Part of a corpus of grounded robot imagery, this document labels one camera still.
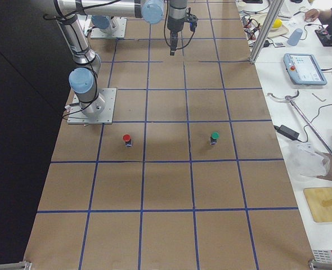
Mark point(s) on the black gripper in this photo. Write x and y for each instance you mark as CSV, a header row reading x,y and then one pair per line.
x,y
173,35

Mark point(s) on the green push button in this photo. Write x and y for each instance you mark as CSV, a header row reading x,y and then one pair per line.
x,y
214,138

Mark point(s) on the red push button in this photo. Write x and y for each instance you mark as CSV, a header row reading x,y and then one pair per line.
x,y
127,140

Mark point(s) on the person's hand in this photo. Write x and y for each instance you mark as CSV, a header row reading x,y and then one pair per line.
x,y
311,15

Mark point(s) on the beige tray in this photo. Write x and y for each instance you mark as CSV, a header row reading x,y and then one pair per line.
x,y
281,30

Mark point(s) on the yellow fruit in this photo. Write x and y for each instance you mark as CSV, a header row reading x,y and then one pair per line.
x,y
277,24

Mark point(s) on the blue plastic cup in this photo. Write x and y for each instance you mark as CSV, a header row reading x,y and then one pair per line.
x,y
295,37

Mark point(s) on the metal reacher grabber tool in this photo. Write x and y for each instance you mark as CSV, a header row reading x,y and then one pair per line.
x,y
290,99

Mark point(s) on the blue teach pendant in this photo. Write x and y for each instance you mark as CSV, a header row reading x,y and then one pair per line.
x,y
303,69

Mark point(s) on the black power adapter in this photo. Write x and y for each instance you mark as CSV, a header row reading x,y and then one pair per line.
x,y
287,132

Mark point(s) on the clear plastic bag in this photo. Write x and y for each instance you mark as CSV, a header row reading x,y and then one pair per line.
x,y
305,160

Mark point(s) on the wooden cutting board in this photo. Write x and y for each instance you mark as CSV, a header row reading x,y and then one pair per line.
x,y
319,201

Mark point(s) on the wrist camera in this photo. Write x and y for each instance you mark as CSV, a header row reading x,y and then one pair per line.
x,y
193,21

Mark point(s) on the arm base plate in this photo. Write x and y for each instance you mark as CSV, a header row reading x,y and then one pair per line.
x,y
100,111
115,30

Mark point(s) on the aluminium frame post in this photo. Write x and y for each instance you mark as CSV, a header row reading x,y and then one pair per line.
x,y
272,14

